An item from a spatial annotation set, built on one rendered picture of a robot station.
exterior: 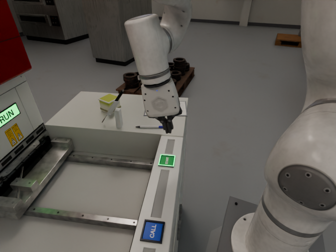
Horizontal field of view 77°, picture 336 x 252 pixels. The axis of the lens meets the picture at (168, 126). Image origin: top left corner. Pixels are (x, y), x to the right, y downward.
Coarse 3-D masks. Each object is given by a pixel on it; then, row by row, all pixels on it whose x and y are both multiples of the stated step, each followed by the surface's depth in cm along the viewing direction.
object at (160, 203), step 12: (168, 144) 84; (180, 144) 83; (156, 156) 78; (180, 156) 78; (156, 168) 73; (168, 168) 73; (180, 168) 86; (156, 180) 68; (168, 180) 68; (156, 192) 65; (168, 192) 64; (144, 204) 61; (156, 204) 61; (168, 204) 61; (144, 216) 58; (156, 216) 58; (168, 216) 58; (168, 228) 55; (132, 240) 53; (168, 240) 52
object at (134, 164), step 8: (64, 160) 95; (72, 160) 94; (80, 160) 94; (88, 160) 93; (96, 160) 92; (104, 160) 92; (112, 160) 91; (120, 160) 91; (128, 160) 91; (136, 160) 91; (144, 168) 91
